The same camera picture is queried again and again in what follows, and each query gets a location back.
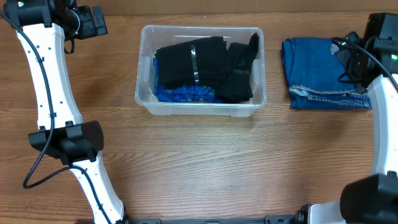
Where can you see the blue green sequin cloth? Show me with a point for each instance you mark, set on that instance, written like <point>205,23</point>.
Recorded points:
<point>183,94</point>

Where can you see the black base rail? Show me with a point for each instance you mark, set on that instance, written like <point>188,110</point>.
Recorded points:
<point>268,219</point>

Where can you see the blue denim jeans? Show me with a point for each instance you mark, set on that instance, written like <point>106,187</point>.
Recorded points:
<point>311,73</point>

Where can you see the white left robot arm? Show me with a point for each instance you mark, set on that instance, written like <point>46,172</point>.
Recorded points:
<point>43,27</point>

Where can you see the clear plastic storage bin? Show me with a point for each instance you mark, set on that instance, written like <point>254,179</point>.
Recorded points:
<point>154,37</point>

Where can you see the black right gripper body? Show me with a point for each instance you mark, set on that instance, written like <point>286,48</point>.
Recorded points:
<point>346,55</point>

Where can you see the black sock with band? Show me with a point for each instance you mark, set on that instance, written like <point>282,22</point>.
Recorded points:
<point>241,57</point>

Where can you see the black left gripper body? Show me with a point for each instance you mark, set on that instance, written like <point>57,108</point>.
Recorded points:
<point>87,27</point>

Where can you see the black cloth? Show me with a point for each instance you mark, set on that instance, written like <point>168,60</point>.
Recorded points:
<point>198,62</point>

